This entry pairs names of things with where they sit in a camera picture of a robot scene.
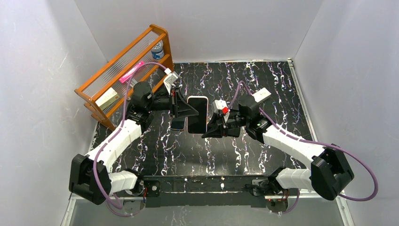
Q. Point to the white blue round jar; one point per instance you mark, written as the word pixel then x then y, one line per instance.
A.
pixel 157 51

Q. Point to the cream green box on shelf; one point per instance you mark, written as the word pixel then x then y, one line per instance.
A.
pixel 107 98

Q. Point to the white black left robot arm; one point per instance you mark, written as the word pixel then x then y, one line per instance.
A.
pixel 91 176

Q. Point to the pink flat box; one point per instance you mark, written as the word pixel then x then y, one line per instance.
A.
pixel 129 74

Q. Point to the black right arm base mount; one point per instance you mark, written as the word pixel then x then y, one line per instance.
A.
pixel 258 187

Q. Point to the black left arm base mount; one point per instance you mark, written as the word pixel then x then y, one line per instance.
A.
pixel 151 188

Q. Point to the orange wooden shelf rack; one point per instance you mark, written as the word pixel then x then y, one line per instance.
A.
pixel 108 76

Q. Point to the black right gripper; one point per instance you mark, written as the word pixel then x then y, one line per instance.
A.
pixel 225 122

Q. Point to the black phone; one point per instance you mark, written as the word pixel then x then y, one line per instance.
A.
pixel 178 124

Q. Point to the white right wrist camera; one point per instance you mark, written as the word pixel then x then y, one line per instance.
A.
pixel 220 108

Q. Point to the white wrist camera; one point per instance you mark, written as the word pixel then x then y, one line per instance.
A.
pixel 220 108
pixel 169 80

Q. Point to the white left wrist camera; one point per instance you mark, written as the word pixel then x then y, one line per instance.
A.
pixel 169 80

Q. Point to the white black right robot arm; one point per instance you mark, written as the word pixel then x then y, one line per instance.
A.
pixel 327 170

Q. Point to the white red box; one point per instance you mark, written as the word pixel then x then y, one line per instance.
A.
pixel 261 95

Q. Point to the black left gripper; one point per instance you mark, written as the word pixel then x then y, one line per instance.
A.
pixel 173 102

